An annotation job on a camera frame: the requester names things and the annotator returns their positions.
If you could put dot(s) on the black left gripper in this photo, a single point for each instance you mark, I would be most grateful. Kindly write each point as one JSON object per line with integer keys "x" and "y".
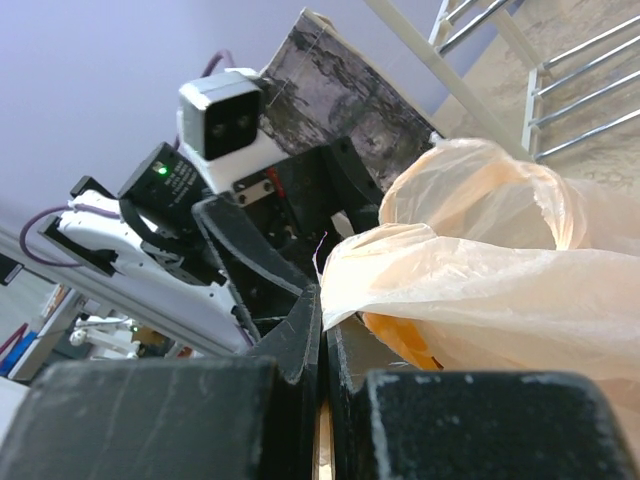
{"x": 273, "y": 243}

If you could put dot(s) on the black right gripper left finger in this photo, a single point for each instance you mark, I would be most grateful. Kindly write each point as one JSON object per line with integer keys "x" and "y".
{"x": 238, "y": 417}

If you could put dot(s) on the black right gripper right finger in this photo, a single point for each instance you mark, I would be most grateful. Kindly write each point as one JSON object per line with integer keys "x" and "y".
{"x": 392, "y": 421}

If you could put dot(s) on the cream canvas tote bag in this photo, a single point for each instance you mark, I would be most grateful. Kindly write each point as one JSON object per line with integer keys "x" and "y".
{"x": 322, "y": 88}

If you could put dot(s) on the translucent orange plastic bag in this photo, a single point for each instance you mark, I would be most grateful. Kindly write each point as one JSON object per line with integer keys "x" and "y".
{"x": 481, "y": 261}

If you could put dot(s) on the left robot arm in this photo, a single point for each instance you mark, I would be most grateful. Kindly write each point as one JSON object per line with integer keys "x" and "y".
{"x": 147, "y": 231}

